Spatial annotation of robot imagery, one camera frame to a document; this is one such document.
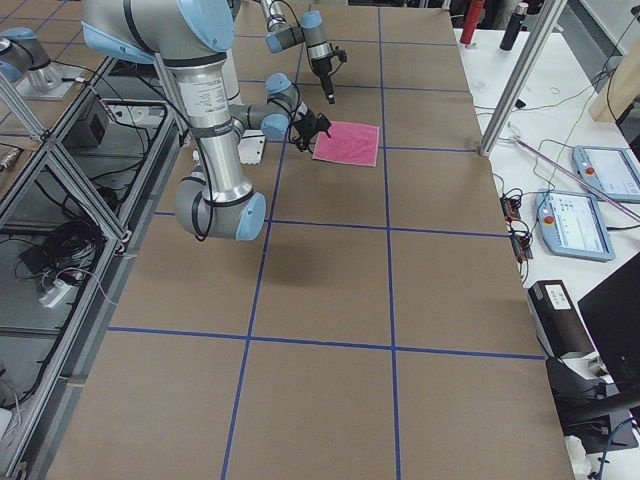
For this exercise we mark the teach pendant tablet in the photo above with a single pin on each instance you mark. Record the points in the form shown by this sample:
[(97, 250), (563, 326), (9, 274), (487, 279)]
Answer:
[(571, 225), (611, 170)]

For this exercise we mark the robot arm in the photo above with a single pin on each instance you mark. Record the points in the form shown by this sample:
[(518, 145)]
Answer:
[(193, 39), (285, 30)]

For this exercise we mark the aluminium frame post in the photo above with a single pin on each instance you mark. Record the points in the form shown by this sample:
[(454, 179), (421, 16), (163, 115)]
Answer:
[(533, 47)]

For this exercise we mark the black controller box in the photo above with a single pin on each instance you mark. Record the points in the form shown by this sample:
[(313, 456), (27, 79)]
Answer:
[(90, 127)]

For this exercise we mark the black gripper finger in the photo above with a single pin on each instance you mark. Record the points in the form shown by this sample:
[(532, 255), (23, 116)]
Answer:
[(329, 93), (326, 131)]

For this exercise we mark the aluminium side frame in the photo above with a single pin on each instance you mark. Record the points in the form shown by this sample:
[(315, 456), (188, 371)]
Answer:
[(78, 215)]

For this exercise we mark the white power strip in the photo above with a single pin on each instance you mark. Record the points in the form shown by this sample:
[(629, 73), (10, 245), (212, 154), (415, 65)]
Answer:
[(54, 293)]

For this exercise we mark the pink and grey towel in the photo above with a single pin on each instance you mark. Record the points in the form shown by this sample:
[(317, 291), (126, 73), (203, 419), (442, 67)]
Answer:
[(349, 144)]

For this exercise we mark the red cylinder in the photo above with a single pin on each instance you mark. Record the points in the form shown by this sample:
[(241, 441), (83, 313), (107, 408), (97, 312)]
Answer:
[(471, 21)]

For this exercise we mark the black monitor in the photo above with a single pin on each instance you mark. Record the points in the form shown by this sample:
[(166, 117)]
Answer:
[(610, 312)]

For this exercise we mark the near teach pendant tablet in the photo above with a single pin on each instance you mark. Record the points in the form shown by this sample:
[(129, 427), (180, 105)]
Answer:
[(571, 225)]

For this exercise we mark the orange circuit board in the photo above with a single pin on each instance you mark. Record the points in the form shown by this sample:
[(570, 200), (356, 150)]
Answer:
[(519, 232)]

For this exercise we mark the black cylinder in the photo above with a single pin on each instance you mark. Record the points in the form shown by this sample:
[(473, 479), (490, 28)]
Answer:
[(514, 26)]

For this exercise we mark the black box with label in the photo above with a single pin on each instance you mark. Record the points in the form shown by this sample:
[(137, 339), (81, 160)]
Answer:
[(559, 328)]

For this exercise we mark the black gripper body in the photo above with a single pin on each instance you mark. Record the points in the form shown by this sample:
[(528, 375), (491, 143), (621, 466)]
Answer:
[(320, 67), (306, 124)]

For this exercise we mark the far teach pendant tablet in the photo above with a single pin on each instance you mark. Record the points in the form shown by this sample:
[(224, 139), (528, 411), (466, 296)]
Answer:
[(611, 170)]

